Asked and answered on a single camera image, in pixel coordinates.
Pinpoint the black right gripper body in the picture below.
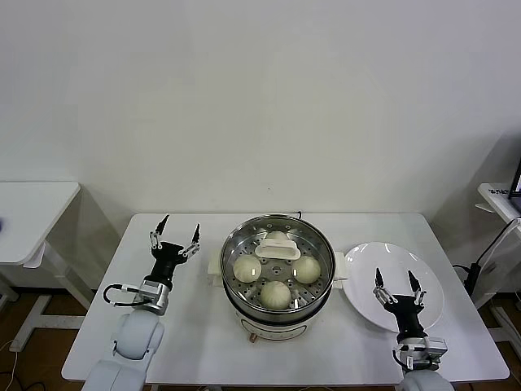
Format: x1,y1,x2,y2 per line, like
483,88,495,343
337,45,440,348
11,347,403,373
384,296,428,337

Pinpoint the white oval plate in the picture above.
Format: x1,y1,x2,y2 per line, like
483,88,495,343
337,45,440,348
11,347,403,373
343,242,445,335

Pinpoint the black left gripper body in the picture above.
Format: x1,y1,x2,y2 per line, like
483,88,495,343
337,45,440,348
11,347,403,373
146,240,186,282

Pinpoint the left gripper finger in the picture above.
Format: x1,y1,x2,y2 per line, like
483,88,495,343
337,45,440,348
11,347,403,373
178,222,202,261
148,214,170,252

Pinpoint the stainless steel steamer pot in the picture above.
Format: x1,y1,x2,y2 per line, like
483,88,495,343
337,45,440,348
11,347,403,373
207,250,350,342

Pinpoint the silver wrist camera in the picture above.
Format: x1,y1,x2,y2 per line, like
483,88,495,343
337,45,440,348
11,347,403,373
406,336,449,371
138,284,171,317

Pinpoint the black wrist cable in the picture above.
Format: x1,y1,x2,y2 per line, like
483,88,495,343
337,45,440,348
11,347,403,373
103,283,147,306
392,344,412,371

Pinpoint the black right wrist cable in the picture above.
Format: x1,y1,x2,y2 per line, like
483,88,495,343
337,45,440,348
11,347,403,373
392,344,412,371

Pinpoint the round glass pot lid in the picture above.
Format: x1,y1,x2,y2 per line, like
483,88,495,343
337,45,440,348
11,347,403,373
222,216,338,312

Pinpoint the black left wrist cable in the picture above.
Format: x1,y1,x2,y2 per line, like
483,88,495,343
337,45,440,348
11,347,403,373
103,283,147,306

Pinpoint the white side table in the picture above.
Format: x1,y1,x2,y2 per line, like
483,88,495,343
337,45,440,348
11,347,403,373
0,181,97,354

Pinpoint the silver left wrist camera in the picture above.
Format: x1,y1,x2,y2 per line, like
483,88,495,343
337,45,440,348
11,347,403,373
138,284,171,317

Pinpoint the white desk with label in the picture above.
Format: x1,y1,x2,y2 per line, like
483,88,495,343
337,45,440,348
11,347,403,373
475,182,521,347

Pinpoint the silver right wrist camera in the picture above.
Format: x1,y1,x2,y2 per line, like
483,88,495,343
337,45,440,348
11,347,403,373
406,336,449,371

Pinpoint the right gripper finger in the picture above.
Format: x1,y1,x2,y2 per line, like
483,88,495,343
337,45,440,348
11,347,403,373
408,270,427,307
373,267,398,307

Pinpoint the perforated stainless steel steamer basket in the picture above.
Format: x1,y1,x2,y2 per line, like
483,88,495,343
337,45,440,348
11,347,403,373
221,215,338,315

